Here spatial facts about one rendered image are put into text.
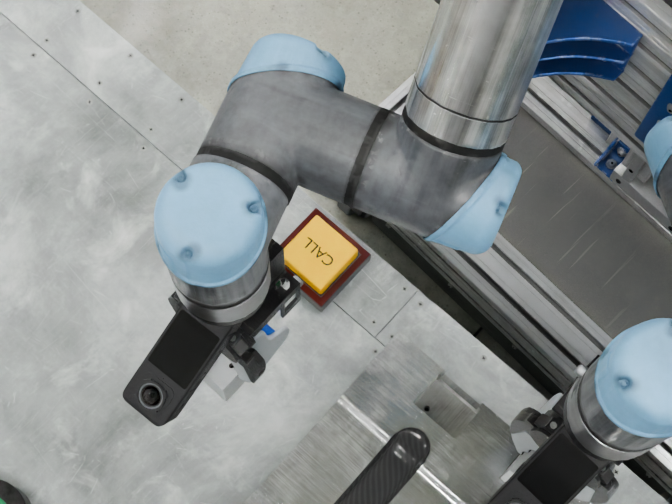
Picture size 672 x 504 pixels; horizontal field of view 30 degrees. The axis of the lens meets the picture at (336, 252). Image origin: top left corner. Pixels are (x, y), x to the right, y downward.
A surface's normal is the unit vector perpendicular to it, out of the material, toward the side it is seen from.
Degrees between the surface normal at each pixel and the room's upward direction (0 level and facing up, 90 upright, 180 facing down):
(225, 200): 0
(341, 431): 2
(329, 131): 10
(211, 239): 1
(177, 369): 29
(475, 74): 49
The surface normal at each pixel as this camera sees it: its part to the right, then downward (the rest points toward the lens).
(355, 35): 0.02, -0.31
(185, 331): -0.27, 0.09
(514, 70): 0.44, 0.59
